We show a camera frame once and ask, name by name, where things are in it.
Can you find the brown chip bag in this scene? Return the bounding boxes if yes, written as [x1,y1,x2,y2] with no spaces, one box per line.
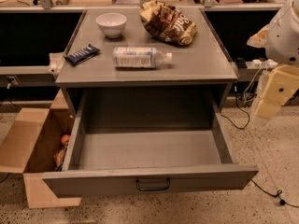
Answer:
[139,1,197,46]

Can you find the black floor cable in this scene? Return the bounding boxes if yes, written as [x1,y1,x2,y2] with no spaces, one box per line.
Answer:
[250,179,299,209]

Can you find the black drawer handle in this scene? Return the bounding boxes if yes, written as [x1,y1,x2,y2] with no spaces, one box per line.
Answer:
[135,178,171,192]

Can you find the white power strip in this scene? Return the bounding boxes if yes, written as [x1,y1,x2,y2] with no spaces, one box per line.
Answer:
[251,59,278,69]

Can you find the white cloth on shelf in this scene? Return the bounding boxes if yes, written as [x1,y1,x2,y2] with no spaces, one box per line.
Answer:
[46,52,64,76]

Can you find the cardboard box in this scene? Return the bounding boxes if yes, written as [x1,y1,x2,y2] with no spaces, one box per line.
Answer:
[0,92,81,208]

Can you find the white ceramic bowl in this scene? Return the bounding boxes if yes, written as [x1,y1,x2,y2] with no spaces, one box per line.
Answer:
[95,13,127,38]

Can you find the grey open top drawer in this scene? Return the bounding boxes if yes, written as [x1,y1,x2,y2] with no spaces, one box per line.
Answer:
[43,87,258,197]

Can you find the orange fruit in box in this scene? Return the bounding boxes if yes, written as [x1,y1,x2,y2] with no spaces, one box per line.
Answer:
[61,134,70,146]

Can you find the grey cabinet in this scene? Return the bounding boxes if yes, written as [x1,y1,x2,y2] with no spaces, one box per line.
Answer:
[56,7,237,114]

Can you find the dark blue snack bar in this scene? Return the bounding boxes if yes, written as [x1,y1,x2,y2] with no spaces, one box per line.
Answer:
[64,44,100,66]

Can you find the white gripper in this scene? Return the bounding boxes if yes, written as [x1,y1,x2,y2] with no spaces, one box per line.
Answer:
[247,7,299,119]

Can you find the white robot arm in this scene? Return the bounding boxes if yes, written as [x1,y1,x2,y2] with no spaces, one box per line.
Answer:
[247,0,299,125]

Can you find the clear blue-label plastic bottle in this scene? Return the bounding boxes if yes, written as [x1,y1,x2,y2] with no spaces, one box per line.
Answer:
[112,47,172,69]

